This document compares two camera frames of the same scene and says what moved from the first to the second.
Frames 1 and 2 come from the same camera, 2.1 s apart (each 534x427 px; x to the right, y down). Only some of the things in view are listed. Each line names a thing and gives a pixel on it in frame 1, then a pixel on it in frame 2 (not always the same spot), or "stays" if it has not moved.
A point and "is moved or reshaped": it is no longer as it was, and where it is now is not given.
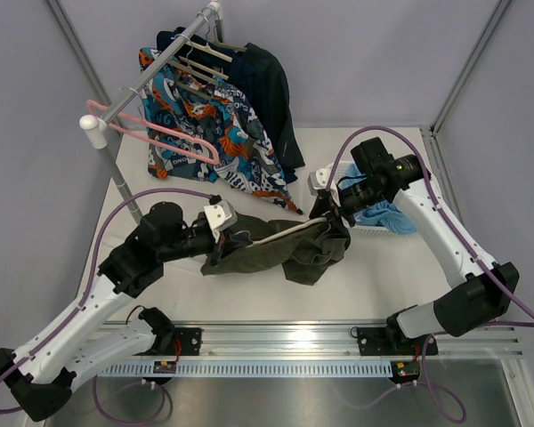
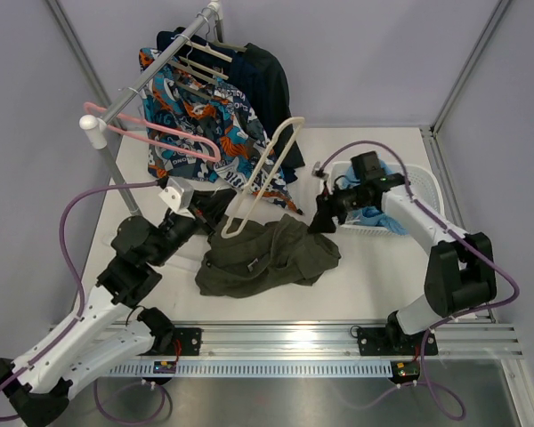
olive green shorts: (308, 249) is moved or reshaped
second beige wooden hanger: (209, 51) stays
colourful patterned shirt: (196, 127) stays
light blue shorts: (383, 213) stays
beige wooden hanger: (288, 231) to (279, 128)
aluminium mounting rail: (304, 350) stays
